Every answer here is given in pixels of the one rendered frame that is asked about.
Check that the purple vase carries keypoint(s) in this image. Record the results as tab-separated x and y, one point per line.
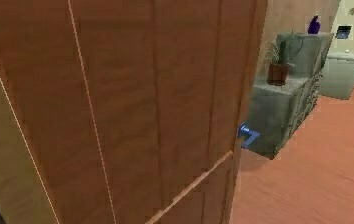
314	25

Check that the green plant in brown pot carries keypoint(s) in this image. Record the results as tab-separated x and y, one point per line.
279	63

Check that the grey stone cabinet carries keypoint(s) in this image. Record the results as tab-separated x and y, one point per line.
285	106

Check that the blue framed wall picture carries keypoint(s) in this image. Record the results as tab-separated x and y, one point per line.
343	32

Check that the brown wooden room door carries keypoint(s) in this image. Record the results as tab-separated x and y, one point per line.
135	100

